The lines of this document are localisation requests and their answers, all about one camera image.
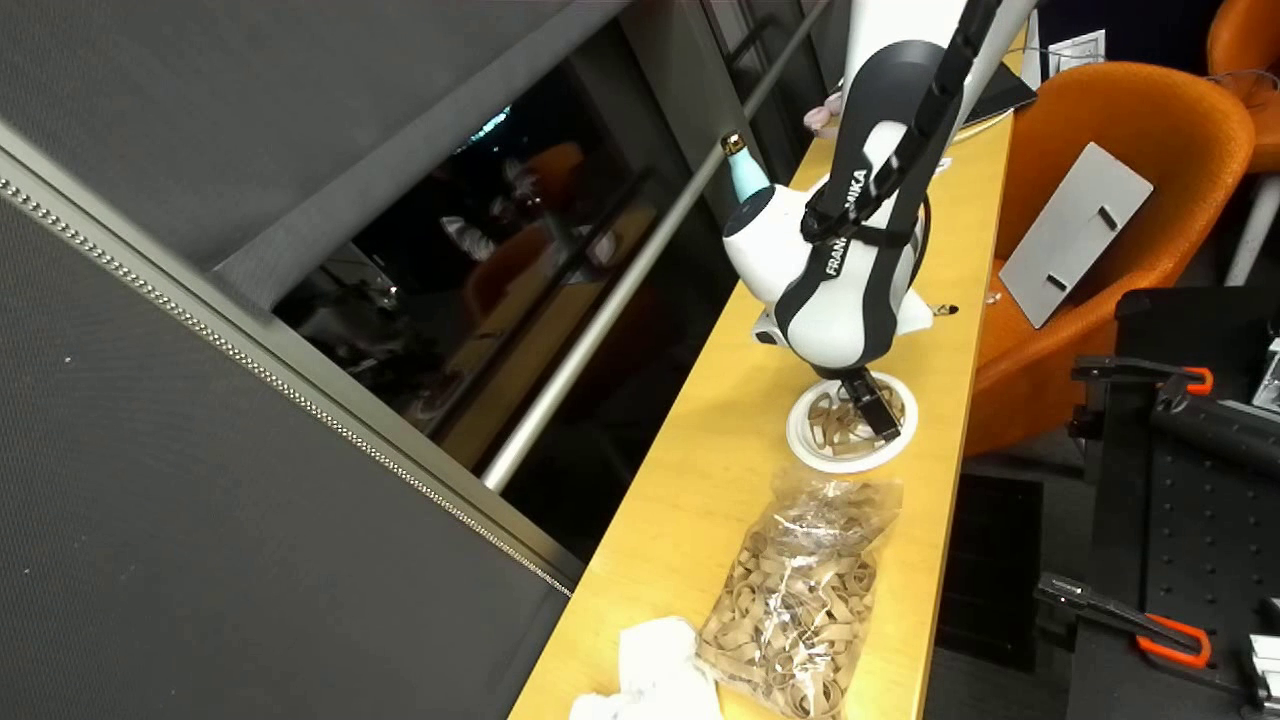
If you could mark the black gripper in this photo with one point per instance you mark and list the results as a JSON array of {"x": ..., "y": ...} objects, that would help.
[{"x": 840, "y": 373}]

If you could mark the small tan rubber band heap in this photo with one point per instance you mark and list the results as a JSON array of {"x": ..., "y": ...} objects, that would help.
[{"x": 833, "y": 429}]

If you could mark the small white paper plate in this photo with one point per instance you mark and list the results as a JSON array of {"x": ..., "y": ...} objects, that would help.
[{"x": 796, "y": 443}]

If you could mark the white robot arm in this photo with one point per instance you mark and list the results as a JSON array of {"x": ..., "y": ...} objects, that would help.
[{"x": 854, "y": 264}]

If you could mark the clear plastic bag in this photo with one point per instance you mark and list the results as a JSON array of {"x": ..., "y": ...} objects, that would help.
[{"x": 854, "y": 506}]

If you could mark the teal water bottle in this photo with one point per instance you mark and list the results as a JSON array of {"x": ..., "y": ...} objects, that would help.
[{"x": 746, "y": 180}]

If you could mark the black orange bar clamp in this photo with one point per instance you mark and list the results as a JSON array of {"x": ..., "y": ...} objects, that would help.
[
  {"x": 1133, "y": 370},
  {"x": 1104, "y": 613}
]

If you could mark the metal handrail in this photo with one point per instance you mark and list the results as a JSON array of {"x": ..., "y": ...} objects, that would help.
[{"x": 601, "y": 314}]

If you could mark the pale pink object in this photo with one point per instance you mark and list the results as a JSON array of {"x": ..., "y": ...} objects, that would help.
[{"x": 821, "y": 113}]

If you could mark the black laptop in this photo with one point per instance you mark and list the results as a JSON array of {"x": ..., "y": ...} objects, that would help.
[{"x": 1009, "y": 91}]

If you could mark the black perforated board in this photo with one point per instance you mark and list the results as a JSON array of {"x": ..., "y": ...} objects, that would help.
[{"x": 1202, "y": 522}]

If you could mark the orange armchair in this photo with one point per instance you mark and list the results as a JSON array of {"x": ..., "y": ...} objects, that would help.
[
  {"x": 1133, "y": 123},
  {"x": 1245, "y": 34}
]

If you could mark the white paper sheet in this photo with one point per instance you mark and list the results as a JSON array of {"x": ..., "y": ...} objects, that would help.
[{"x": 1077, "y": 50}]

